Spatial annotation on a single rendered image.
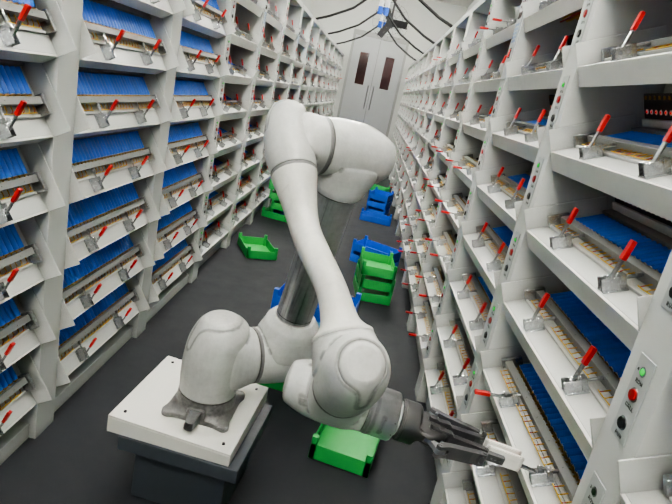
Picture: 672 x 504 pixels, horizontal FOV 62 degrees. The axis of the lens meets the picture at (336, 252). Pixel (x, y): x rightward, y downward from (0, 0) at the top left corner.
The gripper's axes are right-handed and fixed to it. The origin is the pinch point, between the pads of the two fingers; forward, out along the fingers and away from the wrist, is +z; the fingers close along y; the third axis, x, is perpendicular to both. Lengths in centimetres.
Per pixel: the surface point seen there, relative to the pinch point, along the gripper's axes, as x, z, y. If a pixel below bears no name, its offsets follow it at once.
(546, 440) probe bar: 1.4, 10.6, -8.4
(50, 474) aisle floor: -70, -92, -33
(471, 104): 62, -1, -185
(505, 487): -18.9, 13.7, -19.7
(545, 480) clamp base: -1.4, 8.8, 1.0
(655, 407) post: 27.9, 2.3, 25.2
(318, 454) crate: -58, -22, -63
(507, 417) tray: -3.2, 7.6, -21.4
